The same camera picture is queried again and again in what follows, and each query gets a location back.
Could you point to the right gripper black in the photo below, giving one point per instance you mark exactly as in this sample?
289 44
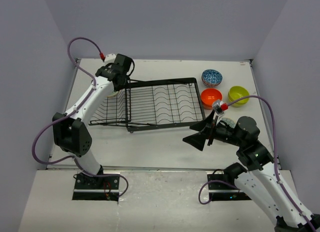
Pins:
198 139

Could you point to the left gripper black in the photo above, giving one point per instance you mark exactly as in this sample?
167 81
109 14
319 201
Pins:
118 88

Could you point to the white bowl leaf pattern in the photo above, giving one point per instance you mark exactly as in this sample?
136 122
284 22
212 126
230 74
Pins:
113 94

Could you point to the white bowl yellow dots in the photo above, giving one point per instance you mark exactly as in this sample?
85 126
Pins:
228 121

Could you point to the orange bowl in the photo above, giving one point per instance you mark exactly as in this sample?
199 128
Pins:
209 96

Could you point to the green bowl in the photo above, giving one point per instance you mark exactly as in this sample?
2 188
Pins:
237 92

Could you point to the blue patterned bowl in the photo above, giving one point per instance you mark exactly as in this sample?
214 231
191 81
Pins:
211 78

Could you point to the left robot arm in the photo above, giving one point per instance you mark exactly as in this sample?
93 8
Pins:
70 129

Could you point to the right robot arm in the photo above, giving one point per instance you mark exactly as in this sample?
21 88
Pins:
256 173

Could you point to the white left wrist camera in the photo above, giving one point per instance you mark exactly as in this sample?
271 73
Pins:
107 58

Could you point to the black wire dish rack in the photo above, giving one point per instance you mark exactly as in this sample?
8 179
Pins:
151 105

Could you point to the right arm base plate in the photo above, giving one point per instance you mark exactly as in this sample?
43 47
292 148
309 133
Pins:
222 192

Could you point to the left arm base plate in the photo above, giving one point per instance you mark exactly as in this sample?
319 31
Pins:
88 188

